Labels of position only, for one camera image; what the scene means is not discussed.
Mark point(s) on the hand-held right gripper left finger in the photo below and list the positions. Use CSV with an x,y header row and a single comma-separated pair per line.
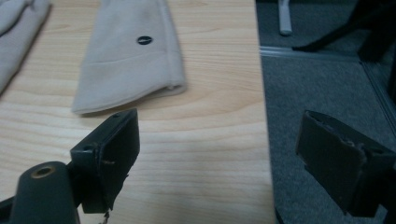
x,y
115,149

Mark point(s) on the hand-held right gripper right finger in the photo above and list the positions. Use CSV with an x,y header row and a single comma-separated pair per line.
x,y
336,158

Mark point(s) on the white metal stand frame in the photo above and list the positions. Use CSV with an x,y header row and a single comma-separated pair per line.
x,y
285,18

